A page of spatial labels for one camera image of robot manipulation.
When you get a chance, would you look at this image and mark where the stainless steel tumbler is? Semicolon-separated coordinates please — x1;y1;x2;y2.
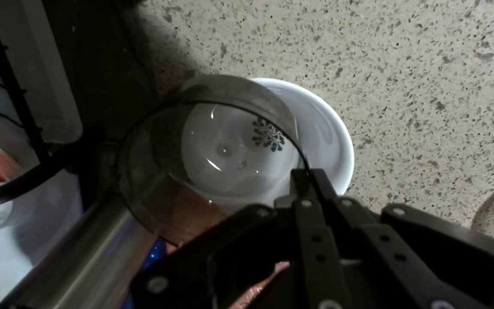
0;187;164;309

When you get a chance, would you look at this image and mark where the black wire dish rack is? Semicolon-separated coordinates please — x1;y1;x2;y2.
0;0;85;212

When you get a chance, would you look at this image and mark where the blue water bottle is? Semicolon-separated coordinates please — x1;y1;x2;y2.
140;236;169;272

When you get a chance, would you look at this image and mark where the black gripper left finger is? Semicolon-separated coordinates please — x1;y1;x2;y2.
132;168;346;309

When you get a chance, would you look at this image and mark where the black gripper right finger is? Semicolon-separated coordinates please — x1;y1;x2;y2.
312;168;494;309

